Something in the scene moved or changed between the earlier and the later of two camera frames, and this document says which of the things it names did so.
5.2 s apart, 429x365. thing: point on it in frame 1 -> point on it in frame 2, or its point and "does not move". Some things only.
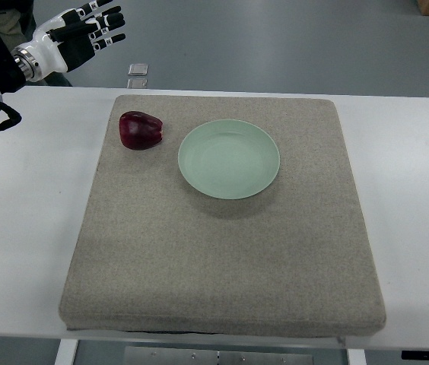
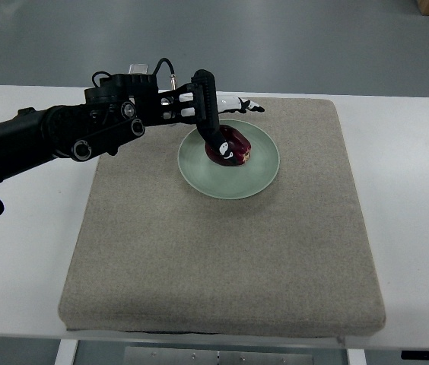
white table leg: (67, 351) does not move
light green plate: (229, 159) does not move
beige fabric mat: (155, 254) does not move
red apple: (140, 131) -> (238, 143)
